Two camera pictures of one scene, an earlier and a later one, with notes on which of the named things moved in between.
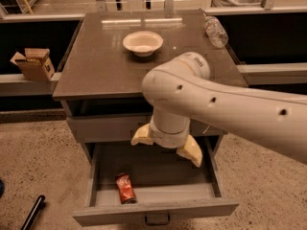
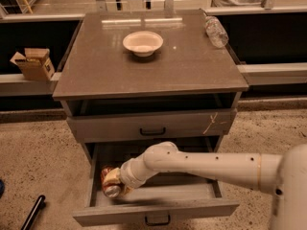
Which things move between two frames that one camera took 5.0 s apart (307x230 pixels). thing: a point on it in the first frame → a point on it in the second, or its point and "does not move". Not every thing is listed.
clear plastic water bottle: x=215 y=31 does not move
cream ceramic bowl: x=143 y=43 does not move
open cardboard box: x=35 y=64 does not move
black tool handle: x=36 y=209 does not move
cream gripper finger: x=191 y=150 → x=126 y=190
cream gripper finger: x=142 y=136 → x=112 y=177
